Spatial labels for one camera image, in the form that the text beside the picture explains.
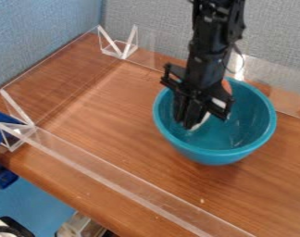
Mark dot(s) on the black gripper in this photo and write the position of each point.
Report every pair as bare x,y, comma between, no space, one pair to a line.
196,84

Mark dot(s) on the white brown-capped toy mushroom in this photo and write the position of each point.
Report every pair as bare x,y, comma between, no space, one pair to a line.
217,102

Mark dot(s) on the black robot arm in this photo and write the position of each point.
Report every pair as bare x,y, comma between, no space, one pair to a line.
217,24

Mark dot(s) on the blue plastic bowl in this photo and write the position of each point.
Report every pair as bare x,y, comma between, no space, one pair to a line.
220,142

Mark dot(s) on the clear acrylic back barrier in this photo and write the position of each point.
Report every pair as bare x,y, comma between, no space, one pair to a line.
152,48

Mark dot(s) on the clear acrylic barrier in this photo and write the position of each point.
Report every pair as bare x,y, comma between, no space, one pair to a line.
152,48
48,85
167,205

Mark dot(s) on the clear acrylic left barrier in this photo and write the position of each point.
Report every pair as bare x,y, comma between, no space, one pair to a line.
48,85

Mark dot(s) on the clear acrylic front barrier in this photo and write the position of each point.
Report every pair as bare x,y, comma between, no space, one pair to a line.
167,205

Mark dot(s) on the clear box under table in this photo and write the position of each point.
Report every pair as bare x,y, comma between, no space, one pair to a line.
81,226

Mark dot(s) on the black white object bottom left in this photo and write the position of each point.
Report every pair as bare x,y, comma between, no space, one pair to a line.
13,229

